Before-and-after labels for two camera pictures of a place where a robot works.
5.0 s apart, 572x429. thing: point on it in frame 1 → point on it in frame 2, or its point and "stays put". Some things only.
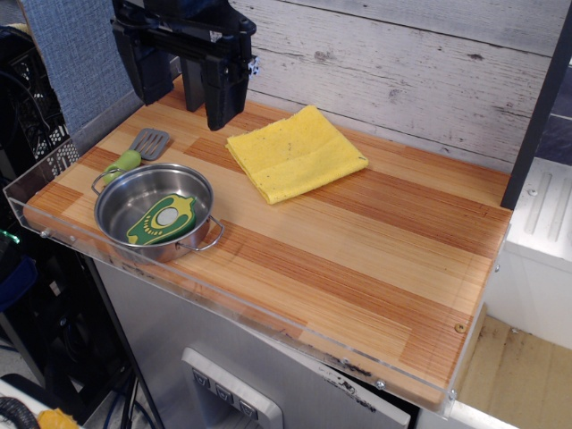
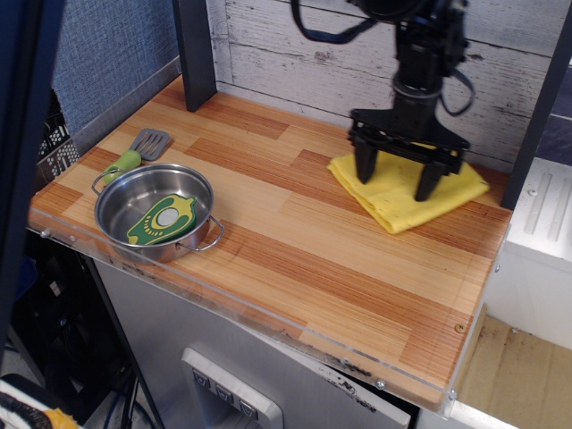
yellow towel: x=288 y=156 → x=391 y=194
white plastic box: x=531 y=288 stays put
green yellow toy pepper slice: x=170 y=219 stays put
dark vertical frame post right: x=559 y=63 stays put
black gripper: x=198 y=28 → x=411 y=130
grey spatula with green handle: x=149 y=145 stays put
